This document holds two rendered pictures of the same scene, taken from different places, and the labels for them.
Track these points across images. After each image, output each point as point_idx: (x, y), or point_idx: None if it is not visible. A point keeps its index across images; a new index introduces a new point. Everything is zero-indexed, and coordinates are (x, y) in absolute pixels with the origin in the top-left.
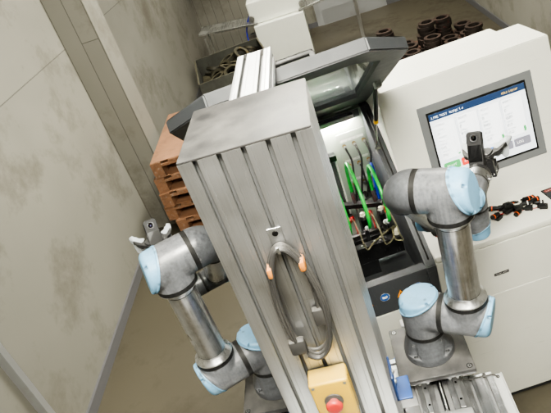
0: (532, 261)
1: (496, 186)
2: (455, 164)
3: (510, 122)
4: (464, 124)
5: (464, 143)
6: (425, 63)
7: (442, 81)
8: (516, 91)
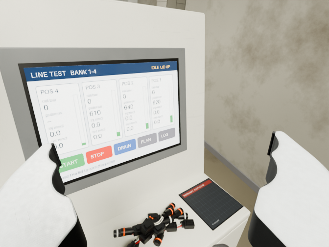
0: None
1: (131, 190)
2: (74, 161)
3: (157, 109)
4: (95, 100)
5: (38, 150)
6: None
7: (61, 12)
8: (168, 70)
